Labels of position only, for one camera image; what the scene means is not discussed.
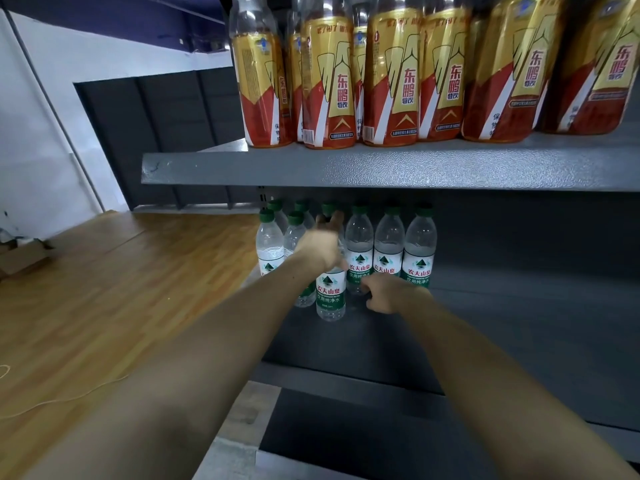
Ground person's right hand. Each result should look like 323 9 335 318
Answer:
361 272 433 315

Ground flat brown carton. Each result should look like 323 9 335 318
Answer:
0 237 53 278

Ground water bottle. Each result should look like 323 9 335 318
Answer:
315 217 347 323

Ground person's left forearm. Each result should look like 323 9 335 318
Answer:
19 254 326 480

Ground dark grey partition panels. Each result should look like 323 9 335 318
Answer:
73 67 261 211

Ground row of shelved water bottles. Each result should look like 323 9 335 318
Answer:
255 198 439 309

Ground person's left hand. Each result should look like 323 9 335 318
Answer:
292 210 349 275

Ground person's right forearm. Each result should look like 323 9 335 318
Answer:
405 289 631 480

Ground white floor cable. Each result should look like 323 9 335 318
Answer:
0 364 131 421

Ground row of gold red drink bottles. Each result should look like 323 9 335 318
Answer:
229 0 640 149

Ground dark grey metal shelf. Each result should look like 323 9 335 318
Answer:
141 74 640 480

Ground white wall pipe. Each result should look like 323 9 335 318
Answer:
0 4 106 213

